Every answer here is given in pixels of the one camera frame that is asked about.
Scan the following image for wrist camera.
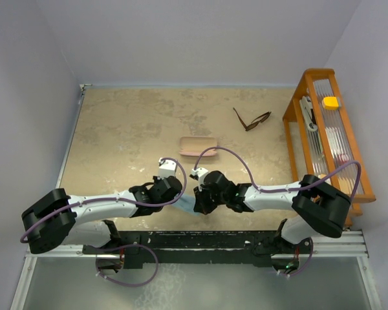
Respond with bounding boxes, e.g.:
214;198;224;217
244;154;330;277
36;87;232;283
158;158;178;179
189;167;210;191

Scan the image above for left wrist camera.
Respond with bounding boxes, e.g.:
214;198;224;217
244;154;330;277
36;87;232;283
158;158;178;179

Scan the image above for yellow tape measure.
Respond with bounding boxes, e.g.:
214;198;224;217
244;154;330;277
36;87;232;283
321;96;341;110

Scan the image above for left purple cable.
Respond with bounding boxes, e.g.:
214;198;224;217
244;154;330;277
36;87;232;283
20;157;188;243

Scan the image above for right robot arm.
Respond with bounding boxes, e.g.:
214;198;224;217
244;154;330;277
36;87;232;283
189;168;351;253

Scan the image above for pink glasses case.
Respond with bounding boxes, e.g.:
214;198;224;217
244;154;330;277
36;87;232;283
179;136;218;157

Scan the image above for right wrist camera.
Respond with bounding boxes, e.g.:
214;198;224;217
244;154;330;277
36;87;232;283
189;167;210;191

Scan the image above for blue tape patch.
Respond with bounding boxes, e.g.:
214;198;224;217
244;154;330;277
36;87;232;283
172;194;200;216

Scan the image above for white stapler tool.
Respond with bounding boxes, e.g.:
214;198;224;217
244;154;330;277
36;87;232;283
299;96;318;132

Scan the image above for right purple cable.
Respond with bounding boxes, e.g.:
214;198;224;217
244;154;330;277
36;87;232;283
193;146;363;203

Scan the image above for brown sunglasses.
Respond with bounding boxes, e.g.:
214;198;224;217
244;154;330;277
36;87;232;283
232;107;272;132

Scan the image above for orange wooden shelf rack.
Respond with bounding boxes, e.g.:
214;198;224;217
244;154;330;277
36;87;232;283
283;68;376;227

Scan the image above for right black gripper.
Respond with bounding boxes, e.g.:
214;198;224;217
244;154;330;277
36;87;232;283
194;183;228;215

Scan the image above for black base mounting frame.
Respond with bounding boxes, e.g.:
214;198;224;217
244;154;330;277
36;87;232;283
83;221;313;269

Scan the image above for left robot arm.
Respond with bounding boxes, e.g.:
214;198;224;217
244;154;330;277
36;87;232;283
20;176;187;254

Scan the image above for purple cable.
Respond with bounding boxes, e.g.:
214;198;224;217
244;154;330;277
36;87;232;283
20;157;188;243
193;146;363;203

